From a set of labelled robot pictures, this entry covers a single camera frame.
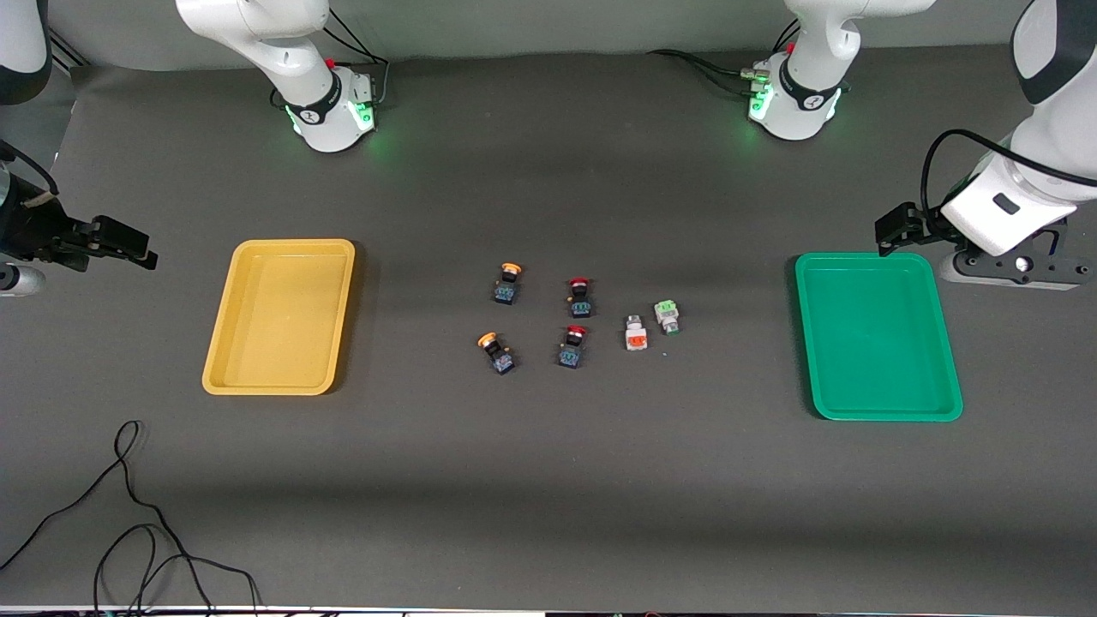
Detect yellow push button switch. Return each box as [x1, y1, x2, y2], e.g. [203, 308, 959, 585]
[477, 332, 517, 376]
[494, 262, 525, 307]

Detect green plastic tray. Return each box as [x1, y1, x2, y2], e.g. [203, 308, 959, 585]
[794, 252, 964, 422]

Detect yellow plastic tray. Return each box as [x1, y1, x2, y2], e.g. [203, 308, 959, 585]
[202, 239, 357, 396]

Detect dark grey table mat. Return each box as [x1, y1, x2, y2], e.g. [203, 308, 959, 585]
[0, 43, 1097, 611]

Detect aluminium frame profile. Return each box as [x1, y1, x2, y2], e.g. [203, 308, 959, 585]
[47, 26, 87, 69]

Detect thin black loose cable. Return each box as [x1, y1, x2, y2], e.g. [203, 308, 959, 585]
[0, 420, 262, 617]

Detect black left arm base cables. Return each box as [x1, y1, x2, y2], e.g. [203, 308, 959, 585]
[647, 21, 802, 95]

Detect black arm base cables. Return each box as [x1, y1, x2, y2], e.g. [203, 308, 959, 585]
[270, 4, 391, 112]
[647, 21, 802, 95]

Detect black right arm base cables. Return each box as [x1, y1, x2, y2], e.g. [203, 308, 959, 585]
[270, 4, 391, 112]

